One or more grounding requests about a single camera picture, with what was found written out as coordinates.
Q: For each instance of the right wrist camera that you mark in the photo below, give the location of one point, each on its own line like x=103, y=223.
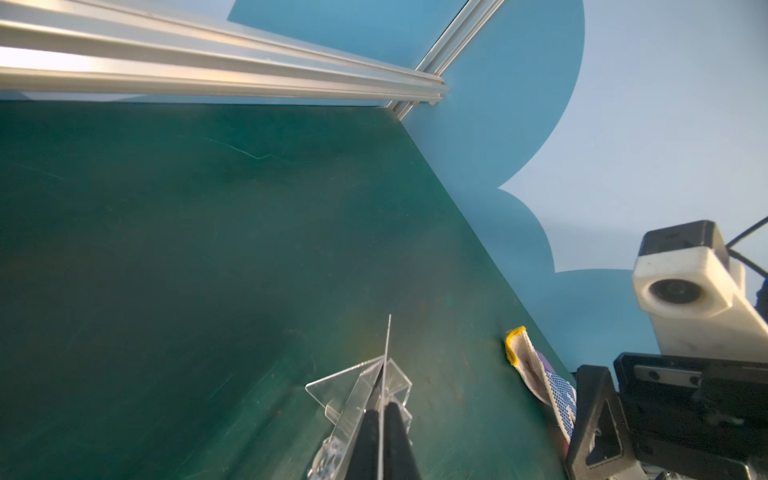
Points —
x=694, y=291

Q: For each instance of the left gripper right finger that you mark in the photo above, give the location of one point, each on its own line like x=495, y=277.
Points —
x=398, y=459

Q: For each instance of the aluminium frame rear bar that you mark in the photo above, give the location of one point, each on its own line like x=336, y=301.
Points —
x=102, y=47

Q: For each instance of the clear plastic organizer tray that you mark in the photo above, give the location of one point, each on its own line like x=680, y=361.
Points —
x=345, y=396

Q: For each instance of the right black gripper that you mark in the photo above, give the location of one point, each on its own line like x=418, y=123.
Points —
x=699, y=418

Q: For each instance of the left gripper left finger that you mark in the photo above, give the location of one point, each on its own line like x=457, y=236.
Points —
x=366, y=460

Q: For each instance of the aluminium frame right post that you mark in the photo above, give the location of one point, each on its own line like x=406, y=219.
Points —
x=457, y=35

